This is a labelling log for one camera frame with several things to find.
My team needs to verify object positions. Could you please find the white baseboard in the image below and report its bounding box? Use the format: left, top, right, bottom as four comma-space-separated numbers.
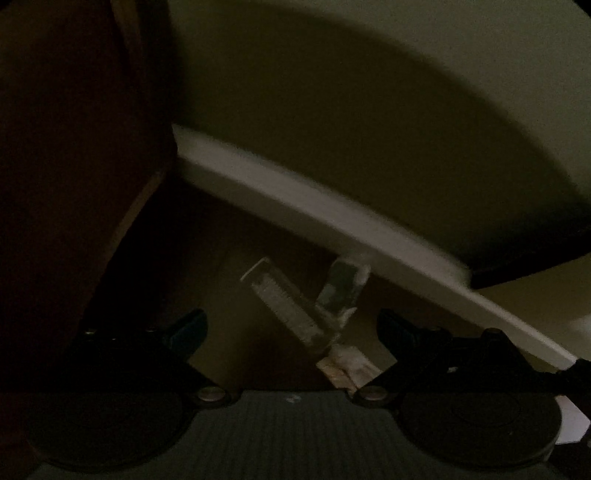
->
172, 124, 580, 371

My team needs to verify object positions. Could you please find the torn paper scrap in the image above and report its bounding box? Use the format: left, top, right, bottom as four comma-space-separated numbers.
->
316, 344, 385, 393

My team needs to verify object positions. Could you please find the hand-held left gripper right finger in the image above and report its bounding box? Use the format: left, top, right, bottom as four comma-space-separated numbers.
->
376, 308, 534, 409

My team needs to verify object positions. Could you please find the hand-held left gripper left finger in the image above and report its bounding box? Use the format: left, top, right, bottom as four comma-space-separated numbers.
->
69, 308, 232, 408

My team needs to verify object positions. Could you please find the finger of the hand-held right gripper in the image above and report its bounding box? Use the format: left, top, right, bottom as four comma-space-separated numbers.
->
536, 356, 591, 398

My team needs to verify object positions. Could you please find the clear plastic wrapper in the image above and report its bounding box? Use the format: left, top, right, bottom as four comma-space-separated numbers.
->
240, 257, 372, 357

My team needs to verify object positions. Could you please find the white paper sheet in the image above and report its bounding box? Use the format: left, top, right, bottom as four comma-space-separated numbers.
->
554, 395, 591, 446

